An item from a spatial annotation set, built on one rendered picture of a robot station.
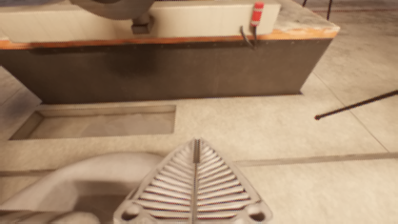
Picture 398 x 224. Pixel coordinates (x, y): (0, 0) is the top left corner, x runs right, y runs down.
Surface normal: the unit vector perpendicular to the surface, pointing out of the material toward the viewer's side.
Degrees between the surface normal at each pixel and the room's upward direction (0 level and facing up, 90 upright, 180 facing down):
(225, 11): 90
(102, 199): 0
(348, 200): 0
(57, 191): 73
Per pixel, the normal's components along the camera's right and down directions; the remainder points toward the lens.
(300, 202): -0.01, -0.69
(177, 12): 0.04, 0.73
